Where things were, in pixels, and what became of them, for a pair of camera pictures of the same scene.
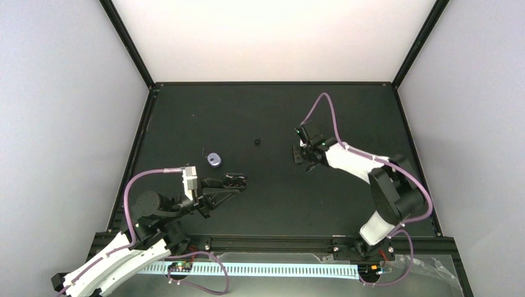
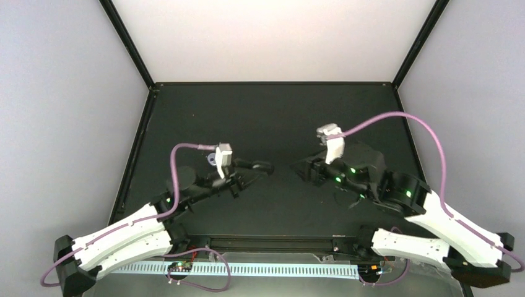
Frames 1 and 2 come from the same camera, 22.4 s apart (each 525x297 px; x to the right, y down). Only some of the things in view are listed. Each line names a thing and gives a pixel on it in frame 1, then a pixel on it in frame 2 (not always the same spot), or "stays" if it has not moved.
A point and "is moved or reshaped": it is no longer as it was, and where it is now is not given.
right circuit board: (369, 271) stays
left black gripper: (201, 203) to (234, 174)
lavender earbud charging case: (214, 159) stays
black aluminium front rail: (407, 244) stays
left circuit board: (181, 266) stays
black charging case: (234, 180) is moved or reshaped
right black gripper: (296, 158) to (312, 162)
